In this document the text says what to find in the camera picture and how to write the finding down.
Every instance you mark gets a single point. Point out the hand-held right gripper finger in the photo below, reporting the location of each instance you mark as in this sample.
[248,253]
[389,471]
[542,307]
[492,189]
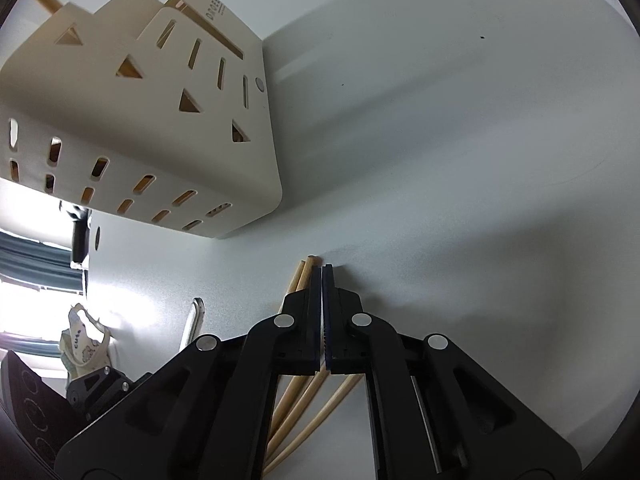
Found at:
[316,320]
[328,320]

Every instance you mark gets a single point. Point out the metal spoon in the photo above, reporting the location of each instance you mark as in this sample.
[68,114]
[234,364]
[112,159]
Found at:
[192,320]

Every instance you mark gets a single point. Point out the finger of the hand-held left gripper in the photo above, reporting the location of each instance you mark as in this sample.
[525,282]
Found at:
[95,392]

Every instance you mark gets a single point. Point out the cream cloth bag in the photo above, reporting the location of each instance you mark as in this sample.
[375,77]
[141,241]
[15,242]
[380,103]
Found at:
[82,345]

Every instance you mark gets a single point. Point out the grey curtain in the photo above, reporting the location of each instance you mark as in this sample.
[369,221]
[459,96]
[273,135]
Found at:
[30,260]

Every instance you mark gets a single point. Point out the cream slotted utensil holder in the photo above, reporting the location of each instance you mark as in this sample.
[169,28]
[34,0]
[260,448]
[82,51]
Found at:
[150,135]

